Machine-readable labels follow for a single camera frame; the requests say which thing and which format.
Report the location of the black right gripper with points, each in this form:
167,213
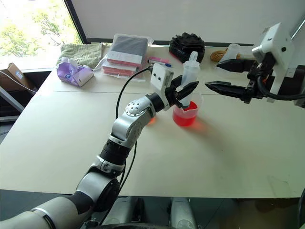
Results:
257,80

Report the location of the green towel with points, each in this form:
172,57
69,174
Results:
81,53

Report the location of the brown cardboard box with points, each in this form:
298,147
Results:
14,76

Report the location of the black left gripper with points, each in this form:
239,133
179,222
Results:
171,95

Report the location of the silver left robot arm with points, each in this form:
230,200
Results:
133,114

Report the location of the empty clear plastic cup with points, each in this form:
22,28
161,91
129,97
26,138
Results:
232,50

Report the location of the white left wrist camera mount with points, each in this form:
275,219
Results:
159,76

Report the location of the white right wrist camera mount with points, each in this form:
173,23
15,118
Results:
276,43

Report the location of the white pen with blue cap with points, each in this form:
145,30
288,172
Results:
163,64

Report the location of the clear plastic syringe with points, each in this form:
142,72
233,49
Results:
190,70

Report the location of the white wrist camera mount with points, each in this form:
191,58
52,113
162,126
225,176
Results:
159,76
276,43

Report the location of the black crumpled gloves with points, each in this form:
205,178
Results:
188,45

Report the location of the purple tissue pack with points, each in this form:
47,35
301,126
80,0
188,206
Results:
71,74

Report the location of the silver metal bar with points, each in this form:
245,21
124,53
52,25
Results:
297,26

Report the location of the pink marker pen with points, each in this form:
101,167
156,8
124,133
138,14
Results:
157,58

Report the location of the red book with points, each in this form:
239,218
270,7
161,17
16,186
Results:
119,69

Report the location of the grey notebook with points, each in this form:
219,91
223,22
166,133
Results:
128,48

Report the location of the clear cup with red liquid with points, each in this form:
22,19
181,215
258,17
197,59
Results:
186,118

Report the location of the stack of packets in plastic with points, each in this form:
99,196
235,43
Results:
124,71

